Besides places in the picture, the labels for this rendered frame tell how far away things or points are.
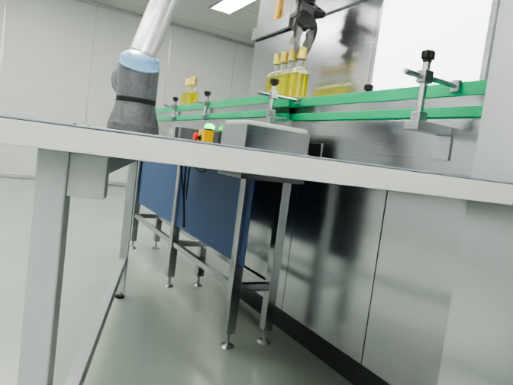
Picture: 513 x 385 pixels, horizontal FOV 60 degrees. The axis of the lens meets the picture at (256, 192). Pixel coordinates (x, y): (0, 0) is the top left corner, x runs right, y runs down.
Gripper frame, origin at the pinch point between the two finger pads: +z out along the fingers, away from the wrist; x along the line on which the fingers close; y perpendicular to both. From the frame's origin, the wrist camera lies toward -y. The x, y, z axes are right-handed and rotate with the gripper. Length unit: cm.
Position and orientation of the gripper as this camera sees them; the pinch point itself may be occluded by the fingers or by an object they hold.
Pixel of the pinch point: (302, 50)
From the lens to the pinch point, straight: 172.6
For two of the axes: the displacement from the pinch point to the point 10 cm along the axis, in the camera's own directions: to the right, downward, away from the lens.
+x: -9.0, -0.8, -4.2
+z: -1.2, 9.9, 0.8
